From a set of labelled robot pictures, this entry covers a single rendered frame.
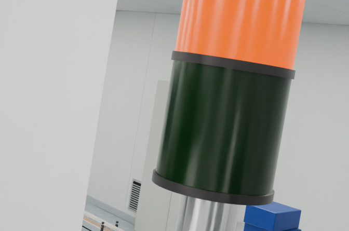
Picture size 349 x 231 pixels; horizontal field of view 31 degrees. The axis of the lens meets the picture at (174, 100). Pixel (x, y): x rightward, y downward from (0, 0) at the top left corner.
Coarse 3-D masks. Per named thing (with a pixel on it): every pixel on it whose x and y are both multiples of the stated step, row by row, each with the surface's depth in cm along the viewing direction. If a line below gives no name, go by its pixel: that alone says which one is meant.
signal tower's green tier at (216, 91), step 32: (192, 64) 24; (192, 96) 24; (224, 96) 23; (256, 96) 23; (288, 96) 25; (192, 128) 24; (224, 128) 23; (256, 128) 24; (160, 160) 25; (192, 160) 24; (224, 160) 23; (256, 160) 24; (224, 192) 23; (256, 192) 24
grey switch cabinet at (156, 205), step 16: (160, 80) 789; (160, 96) 786; (160, 112) 783; (160, 128) 781; (144, 176) 796; (144, 192) 793; (160, 192) 770; (144, 208) 791; (160, 208) 768; (176, 208) 747; (144, 224) 788; (160, 224) 765
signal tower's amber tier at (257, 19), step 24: (192, 0) 24; (216, 0) 23; (240, 0) 23; (264, 0) 23; (288, 0) 24; (192, 24) 24; (216, 24) 23; (240, 24) 23; (264, 24) 23; (288, 24) 24; (192, 48) 24; (216, 48) 23; (240, 48) 23; (264, 48) 23; (288, 48) 24
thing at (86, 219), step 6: (84, 216) 508; (90, 216) 510; (96, 216) 499; (84, 222) 495; (90, 222) 494; (96, 222) 487; (102, 222) 474; (84, 228) 494; (90, 228) 488; (96, 228) 482; (102, 228) 474; (108, 228) 475; (114, 228) 479
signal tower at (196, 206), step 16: (208, 64) 23; (224, 64) 23; (240, 64) 23; (256, 64) 23; (160, 176) 25; (176, 192) 24; (192, 192) 24; (208, 192) 23; (272, 192) 25; (192, 208) 25; (208, 208) 25; (224, 208) 25; (176, 224) 26; (192, 224) 25; (208, 224) 25; (224, 224) 25
